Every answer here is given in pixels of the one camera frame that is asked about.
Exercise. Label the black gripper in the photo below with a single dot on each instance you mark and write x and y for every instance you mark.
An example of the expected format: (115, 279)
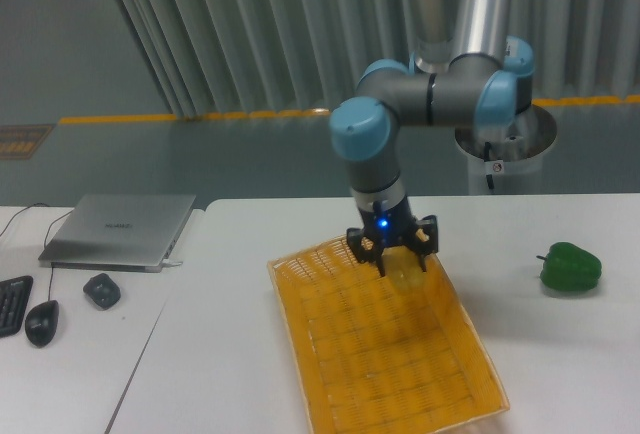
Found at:
(392, 227)

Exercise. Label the green bell pepper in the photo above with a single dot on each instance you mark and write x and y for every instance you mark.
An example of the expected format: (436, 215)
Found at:
(569, 268)

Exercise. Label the yellow bell pepper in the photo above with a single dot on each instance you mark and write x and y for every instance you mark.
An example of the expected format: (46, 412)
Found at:
(407, 274)

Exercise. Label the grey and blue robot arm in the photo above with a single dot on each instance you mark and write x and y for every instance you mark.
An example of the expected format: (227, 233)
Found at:
(457, 77)

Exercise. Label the yellow wicker basket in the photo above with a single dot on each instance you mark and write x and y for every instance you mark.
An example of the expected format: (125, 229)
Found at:
(382, 354)

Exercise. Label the grey pleated curtain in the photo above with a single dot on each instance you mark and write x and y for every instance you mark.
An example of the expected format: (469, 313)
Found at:
(272, 55)

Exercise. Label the silver closed laptop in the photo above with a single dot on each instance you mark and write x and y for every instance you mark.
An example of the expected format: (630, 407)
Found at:
(120, 232)

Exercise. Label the small black gadget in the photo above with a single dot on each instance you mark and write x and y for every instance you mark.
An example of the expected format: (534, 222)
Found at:
(102, 290)

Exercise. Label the black computer mouse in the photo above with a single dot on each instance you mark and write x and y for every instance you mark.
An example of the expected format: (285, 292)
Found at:
(41, 323)

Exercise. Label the black keyboard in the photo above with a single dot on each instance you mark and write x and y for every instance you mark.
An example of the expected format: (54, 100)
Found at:
(14, 299)

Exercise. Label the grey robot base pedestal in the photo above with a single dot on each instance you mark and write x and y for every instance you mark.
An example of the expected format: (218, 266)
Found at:
(514, 165)

